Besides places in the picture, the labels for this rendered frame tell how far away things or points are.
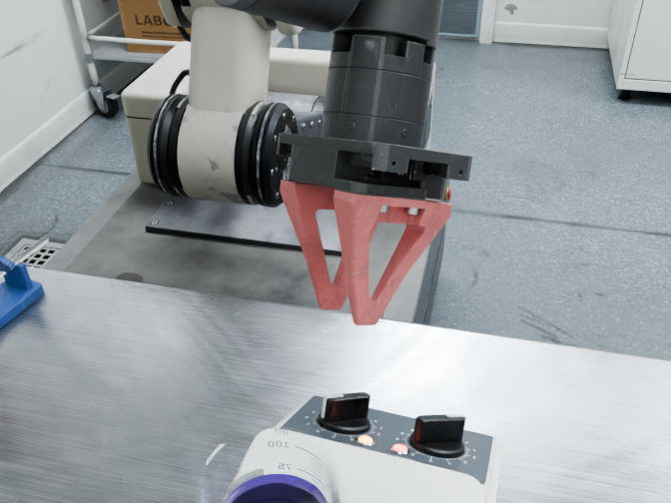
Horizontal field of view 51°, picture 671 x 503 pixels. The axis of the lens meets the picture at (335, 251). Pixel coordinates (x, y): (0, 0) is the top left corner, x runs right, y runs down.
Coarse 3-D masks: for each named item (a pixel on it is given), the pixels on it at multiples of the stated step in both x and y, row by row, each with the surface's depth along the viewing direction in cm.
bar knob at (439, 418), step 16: (416, 416) 40; (432, 416) 40; (448, 416) 40; (464, 416) 41; (416, 432) 40; (432, 432) 40; (448, 432) 40; (416, 448) 40; (432, 448) 39; (448, 448) 39; (464, 448) 40
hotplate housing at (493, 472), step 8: (304, 400) 46; (296, 408) 43; (288, 416) 42; (496, 448) 43; (496, 456) 41; (496, 464) 40; (488, 472) 38; (496, 472) 39; (488, 480) 37; (496, 480) 38; (488, 488) 36; (496, 488) 37; (488, 496) 36; (496, 496) 36
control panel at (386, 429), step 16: (320, 400) 45; (304, 416) 42; (368, 416) 44; (384, 416) 44; (400, 416) 44; (320, 432) 40; (336, 432) 40; (368, 432) 41; (384, 432) 41; (400, 432) 42; (464, 432) 43; (368, 448) 39; (384, 448) 39; (480, 448) 41; (432, 464) 38; (448, 464) 38; (464, 464) 38; (480, 464) 39; (480, 480) 37
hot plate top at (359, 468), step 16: (336, 448) 36; (352, 448) 36; (352, 464) 35; (368, 464) 35; (384, 464) 35; (400, 464) 35; (416, 464) 35; (352, 480) 34; (368, 480) 34; (384, 480) 34; (400, 480) 34; (416, 480) 34; (432, 480) 34; (448, 480) 34; (464, 480) 34; (352, 496) 33; (368, 496) 33; (384, 496) 33; (400, 496) 33; (416, 496) 33; (432, 496) 33; (448, 496) 33; (464, 496) 33; (480, 496) 33
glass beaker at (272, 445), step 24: (240, 432) 28; (264, 432) 28; (288, 432) 28; (312, 432) 27; (216, 456) 27; (240, 456) 28; (264, 456) 29; (288, 456) 29; (312, 456) 28; (216, 480) 27; (240, 480) 29; (312, 480) 29; (336, 480) 26
